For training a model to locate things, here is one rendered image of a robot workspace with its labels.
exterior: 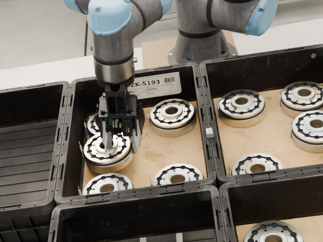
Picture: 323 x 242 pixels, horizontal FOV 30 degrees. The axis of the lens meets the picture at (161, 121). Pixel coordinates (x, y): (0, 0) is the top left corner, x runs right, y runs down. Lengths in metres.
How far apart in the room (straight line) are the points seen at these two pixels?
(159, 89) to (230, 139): 0.22
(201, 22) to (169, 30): 1.84
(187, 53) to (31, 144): 0.48
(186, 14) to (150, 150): 0.40
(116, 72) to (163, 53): 0.61
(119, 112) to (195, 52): 0.50
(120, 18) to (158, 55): 0.65
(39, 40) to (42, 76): 1.68
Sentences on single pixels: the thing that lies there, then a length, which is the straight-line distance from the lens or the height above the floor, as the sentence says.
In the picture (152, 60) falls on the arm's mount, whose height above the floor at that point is 0.80.
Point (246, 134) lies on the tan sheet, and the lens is 1.33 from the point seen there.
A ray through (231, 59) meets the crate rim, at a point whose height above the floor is 0.93.
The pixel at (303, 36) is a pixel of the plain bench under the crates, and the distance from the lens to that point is 1.89.
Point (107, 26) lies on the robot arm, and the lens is 1.05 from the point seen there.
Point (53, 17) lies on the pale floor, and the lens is 3.79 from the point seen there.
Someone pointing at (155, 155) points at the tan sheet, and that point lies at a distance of 1.31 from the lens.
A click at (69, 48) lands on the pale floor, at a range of 3.41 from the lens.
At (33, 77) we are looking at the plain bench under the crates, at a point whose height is 0.70.
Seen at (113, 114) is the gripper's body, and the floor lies 1.01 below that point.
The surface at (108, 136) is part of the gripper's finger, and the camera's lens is 1.25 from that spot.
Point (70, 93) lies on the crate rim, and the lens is 1.37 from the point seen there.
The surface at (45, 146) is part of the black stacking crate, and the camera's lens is 1.41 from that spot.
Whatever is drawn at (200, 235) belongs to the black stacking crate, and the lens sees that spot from 1.14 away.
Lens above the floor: 1.69
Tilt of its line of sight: 38 degrees down
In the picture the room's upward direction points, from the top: 11 degrees counter-clockwise
